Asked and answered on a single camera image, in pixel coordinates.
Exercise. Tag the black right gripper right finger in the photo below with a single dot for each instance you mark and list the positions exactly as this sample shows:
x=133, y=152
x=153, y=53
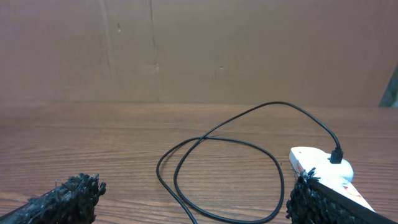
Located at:
x=311, y=202

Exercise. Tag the white power strip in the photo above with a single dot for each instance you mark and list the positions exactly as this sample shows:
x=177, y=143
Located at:
x=303, y=158

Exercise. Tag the white charger adapter plug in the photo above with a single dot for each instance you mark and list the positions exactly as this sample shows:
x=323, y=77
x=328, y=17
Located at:
x=328, y=172

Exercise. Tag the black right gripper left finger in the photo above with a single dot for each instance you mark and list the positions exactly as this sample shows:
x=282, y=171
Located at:
x=71, y=202

